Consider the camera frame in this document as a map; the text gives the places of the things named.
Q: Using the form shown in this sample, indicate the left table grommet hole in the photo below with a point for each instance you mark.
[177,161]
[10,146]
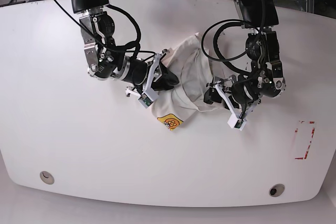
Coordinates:
[47,177]

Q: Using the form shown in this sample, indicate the red tape rectangle marking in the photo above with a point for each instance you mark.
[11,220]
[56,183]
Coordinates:
[304,134]

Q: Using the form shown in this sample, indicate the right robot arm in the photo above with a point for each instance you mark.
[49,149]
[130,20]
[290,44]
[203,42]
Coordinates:
[105,59]

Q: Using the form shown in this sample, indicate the table grommet hole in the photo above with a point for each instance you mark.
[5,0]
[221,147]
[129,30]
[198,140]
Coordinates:
[47,177]
[276,190]

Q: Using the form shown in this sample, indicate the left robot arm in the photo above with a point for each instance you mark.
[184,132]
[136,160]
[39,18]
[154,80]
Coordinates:
[258,71]

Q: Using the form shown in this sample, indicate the white t-shirt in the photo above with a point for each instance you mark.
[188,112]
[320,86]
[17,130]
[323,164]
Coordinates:
[193,70]

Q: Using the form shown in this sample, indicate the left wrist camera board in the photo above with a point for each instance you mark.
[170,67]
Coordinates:
[235,123]

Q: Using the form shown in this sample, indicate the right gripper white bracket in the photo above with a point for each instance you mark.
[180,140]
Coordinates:
[159,77]

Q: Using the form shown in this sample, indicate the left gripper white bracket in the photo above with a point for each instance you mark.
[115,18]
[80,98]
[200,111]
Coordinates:
[236,100]

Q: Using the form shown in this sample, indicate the right table grommet hole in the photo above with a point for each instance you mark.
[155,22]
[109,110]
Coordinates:
[276,190]

